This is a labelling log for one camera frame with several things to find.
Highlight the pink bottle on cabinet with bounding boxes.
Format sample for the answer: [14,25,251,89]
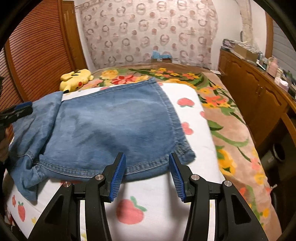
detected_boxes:
[266,57,278,78]

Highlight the wooden sideboard cabinet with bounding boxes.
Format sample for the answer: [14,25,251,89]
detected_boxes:
[218,50,295,153]

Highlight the floral brown bed cover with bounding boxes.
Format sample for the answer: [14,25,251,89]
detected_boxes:
[86,63,281,240]

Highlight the wooden louvered closet door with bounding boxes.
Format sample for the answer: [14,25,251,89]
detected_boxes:
[1,0,87,109]

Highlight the patterned lace curtain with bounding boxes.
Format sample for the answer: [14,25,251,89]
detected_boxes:
[76,1,218,68]

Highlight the blue item in box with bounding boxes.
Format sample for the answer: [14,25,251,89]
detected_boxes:
[151,46,173,63]

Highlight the blue denim pants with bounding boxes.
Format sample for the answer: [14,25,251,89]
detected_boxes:
[7,79,195,201]

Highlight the yellow pikachu plush toy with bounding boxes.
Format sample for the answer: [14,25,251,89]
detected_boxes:
[59,69,94,93]

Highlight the white fruit print blanket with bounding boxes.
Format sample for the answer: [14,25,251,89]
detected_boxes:
[4,83,224,240]

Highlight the cardboard box on cabinet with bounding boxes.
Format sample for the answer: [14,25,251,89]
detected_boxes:
[234,43,260,62]

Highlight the grey window shutter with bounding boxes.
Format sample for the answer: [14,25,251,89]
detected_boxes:
[273,21,296,75]

